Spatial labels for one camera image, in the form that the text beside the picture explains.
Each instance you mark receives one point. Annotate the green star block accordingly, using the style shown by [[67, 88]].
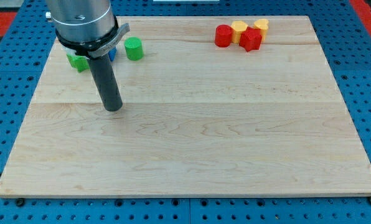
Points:
[[78, 62]]

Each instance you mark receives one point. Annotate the blue block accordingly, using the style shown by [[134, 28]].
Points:
[[112, 54]]

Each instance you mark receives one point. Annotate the yellow heart block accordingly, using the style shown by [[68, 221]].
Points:
[[263, 26]]

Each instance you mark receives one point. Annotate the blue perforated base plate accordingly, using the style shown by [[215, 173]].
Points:
[[342, 32]]

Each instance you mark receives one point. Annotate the light wooden board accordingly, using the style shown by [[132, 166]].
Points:
[[198, 121]]

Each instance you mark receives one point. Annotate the green cylinder block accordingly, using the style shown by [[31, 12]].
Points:
[[134, 49]]

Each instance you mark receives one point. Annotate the red star block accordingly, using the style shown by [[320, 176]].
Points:
[[250, 39]]

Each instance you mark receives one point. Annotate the red cylinder block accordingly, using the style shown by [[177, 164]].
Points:
[[223, 35]]

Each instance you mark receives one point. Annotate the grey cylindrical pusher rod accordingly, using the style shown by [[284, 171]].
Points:
[[105, 81]]

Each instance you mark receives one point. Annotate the yellow pentagon block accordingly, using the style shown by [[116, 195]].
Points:
[[238, 27]]

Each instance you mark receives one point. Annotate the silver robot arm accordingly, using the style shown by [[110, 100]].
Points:
[[88, 27]]

